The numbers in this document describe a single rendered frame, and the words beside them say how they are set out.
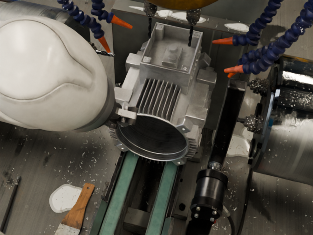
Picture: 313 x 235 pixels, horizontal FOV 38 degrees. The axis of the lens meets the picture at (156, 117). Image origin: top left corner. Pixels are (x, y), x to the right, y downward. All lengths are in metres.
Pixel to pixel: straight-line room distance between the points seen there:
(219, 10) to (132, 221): 0.51
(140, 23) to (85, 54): 0.58
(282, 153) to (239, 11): 0.37
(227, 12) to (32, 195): 0.63
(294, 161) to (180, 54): 0.30
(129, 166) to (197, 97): 0.22
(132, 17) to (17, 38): 0.61
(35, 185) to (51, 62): 0.77
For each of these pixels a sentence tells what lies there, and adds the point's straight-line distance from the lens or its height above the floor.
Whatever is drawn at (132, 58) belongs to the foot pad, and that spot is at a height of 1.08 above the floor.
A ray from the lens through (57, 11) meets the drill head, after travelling 0.98.
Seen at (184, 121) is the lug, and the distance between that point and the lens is 0.87.
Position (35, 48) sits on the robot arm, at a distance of 0.40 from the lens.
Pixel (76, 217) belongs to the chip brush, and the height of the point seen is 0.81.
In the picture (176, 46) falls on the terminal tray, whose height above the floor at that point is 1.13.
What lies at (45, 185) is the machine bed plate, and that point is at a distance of 1.14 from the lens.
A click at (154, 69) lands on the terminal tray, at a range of 0.89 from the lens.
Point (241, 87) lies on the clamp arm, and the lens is 0.72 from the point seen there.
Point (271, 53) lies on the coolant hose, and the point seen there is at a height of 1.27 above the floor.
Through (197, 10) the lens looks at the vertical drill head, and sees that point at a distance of 0.79.
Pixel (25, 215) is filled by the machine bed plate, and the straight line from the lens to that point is 1.12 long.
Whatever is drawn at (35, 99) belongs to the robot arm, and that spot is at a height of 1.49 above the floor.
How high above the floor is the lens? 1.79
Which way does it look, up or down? 54 degrees down
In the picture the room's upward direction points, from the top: 4 degrees clockwise
